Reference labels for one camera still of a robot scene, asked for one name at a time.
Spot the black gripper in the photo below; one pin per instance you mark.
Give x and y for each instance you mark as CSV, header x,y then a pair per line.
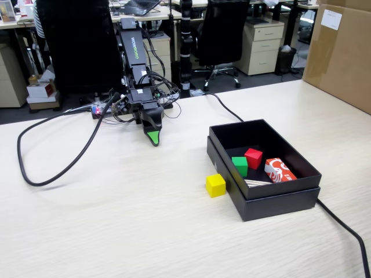
x,y
140,97

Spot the yellow cube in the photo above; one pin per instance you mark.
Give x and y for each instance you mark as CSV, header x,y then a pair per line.
x,y
216,186

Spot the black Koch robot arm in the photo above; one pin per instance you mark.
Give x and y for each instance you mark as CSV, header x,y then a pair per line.
x,y
131,43

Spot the red white patterned box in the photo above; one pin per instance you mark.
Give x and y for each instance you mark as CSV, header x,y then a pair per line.
x,y
279,171

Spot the black open box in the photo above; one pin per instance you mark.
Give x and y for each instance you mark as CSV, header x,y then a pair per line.
x,y
278,207

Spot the large cardboard box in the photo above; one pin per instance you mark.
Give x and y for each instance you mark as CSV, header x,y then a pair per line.
x,y
339,63

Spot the controller board with red light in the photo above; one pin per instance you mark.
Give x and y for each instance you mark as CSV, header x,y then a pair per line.
x,y
97,110

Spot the black pole with white bands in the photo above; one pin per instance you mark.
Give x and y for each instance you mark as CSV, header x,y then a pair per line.
x,y
185,52

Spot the green cube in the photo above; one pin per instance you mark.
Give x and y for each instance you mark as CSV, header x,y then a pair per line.
x,y
241,166

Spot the red cube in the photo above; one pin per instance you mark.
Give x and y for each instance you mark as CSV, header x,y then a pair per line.
x,y
254,159

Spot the large black mesh office chair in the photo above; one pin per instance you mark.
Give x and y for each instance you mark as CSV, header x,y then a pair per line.
x,y
81,46

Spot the flat white brown carton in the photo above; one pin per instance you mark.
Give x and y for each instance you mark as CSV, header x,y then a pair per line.
x,y
43,102

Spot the black office chair chrome base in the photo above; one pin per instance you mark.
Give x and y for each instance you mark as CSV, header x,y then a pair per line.
x,y
221,34

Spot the striped silver flat item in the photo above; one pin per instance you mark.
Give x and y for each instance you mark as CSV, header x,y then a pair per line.
x,y
256,183

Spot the small white red carton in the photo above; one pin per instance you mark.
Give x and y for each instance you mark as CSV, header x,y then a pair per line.
x,y
39,90

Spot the black laptop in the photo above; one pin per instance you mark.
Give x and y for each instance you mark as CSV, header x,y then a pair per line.
x,y
140,6

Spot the beige drawer cabinet with lock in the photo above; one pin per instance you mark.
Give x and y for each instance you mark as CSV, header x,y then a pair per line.
x,y
261,49

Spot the black trash bin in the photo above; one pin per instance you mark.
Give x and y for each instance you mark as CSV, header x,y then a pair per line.
x,y
285,60

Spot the beige side cabinet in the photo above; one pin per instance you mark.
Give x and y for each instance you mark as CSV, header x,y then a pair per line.
x,y
11,81

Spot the person in striped shirt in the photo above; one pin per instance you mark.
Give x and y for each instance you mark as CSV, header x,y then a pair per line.
x,y
39,26

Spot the white shipping label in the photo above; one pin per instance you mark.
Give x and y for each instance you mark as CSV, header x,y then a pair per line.
x,y
331,19

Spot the bare camera circuit board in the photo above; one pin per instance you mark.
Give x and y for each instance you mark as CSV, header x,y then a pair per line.
x,y
119,106

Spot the picture frame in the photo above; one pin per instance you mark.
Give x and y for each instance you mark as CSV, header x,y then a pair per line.
x,y
7,11

